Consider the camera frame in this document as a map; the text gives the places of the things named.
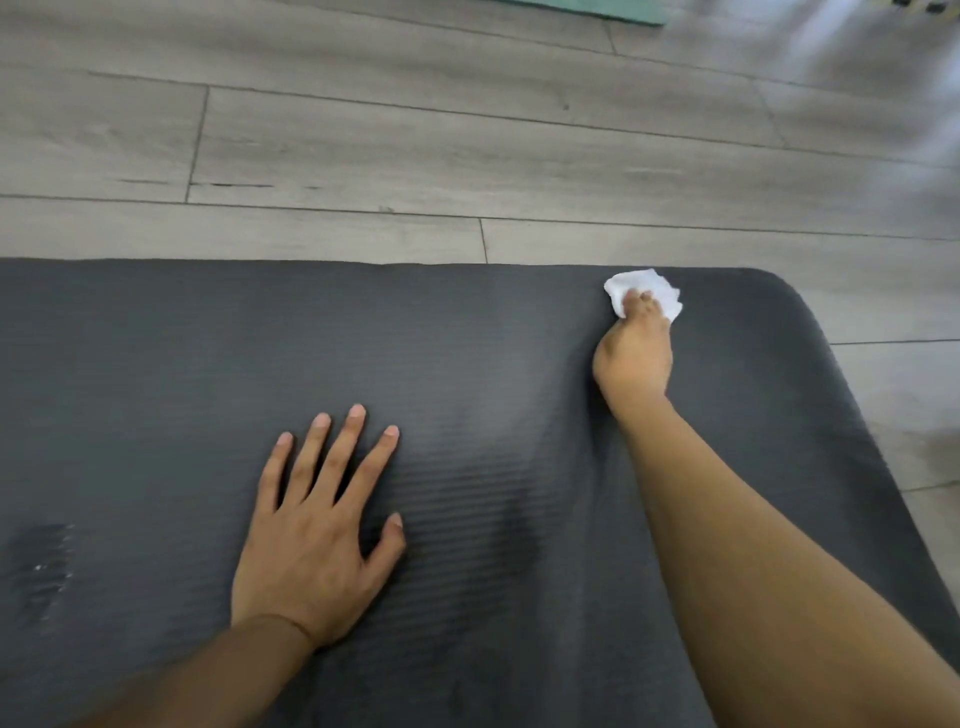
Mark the dark grey yoga mat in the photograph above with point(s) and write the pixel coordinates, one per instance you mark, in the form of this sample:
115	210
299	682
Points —
187	337

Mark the person's left hand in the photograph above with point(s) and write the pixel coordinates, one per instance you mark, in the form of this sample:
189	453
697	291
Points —
300	555

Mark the white wipe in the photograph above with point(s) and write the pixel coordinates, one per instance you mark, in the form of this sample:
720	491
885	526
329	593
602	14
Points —
637	281

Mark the teal floor mat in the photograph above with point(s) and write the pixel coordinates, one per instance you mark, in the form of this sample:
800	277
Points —
615	9

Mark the person's right hand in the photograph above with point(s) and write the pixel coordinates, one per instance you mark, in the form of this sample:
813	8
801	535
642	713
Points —
634	360

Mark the person's right forearm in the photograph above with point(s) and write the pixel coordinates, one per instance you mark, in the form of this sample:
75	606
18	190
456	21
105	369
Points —
750	562

